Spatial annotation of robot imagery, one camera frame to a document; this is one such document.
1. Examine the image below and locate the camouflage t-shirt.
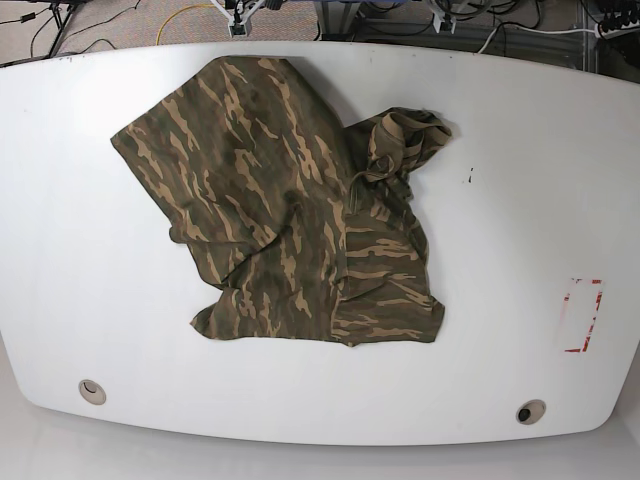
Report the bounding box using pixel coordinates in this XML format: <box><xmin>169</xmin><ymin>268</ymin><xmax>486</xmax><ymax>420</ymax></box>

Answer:
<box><xmin>111</xmin><ymin>56</ymin><xmax>452</xmax><ymax>347</ymax></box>

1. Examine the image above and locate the red tape rectangle marking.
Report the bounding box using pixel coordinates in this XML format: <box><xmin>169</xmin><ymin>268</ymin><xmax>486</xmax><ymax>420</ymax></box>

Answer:
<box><xmin>557</xmin><ymin>278</ymin><xmax>604</xmax><ymax>353</ymax></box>

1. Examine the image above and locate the white power strip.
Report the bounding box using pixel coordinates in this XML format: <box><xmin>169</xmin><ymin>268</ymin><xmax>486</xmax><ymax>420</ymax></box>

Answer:
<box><xmin>595</xmin><ymin>16</ymin><xmax>639</xmax><ymax>39</ymax></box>

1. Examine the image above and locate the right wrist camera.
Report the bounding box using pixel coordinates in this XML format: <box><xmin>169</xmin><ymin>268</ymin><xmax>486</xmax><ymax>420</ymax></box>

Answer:
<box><xmin>228</xmin><ymin>20</ymin><xmax>251</xmax><ymax>37</ymax></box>

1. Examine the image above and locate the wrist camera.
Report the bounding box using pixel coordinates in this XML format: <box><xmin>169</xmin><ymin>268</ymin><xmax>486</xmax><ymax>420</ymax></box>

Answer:
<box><xmin>228</xmin><ymin>20</ymin><xmax>251</xmax><ymax>37</ymax></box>
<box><xmin>433</xmin><ymin>15</ymin><xmax>456</xmax><ymax>34</ymax></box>

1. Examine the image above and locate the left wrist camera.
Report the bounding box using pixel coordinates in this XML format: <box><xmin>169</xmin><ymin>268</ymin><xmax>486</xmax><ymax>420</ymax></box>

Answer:
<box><xmin>433</xmin><ymin>15</ymin><xmax>456</xmax><ymax>34</ymax></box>

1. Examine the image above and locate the yellow cable on floor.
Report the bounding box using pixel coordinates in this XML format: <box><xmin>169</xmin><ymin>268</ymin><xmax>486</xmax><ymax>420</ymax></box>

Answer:
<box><xmin>155</xmin><ymin>6</ymin><xmax>187</xmax><ymax>46</ymax></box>

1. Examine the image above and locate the right table cable grommet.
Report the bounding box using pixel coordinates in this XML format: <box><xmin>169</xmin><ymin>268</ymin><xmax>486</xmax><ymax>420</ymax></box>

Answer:
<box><xmin>516</xmin><ymin>399</ymin><xmax>546</xmax><ymax>426</ymax></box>

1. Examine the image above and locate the table cable grommet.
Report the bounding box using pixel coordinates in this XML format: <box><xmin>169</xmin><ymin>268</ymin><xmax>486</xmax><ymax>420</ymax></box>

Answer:
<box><xmin>516</xmin><ymin>399</ymin><xmax>546</xmax><ymax>426</ymax></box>
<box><xmin>78</xmin><ymin>379</ymin><xmax>106</xmax><ymax>406</ymax></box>

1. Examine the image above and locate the left table cable grommet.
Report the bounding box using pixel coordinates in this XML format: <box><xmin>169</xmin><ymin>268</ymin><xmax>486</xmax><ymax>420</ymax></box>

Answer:
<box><xmin>78</xmin><ymin>379</ymin><xmax>106</xmax><ymax>406</ymax></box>

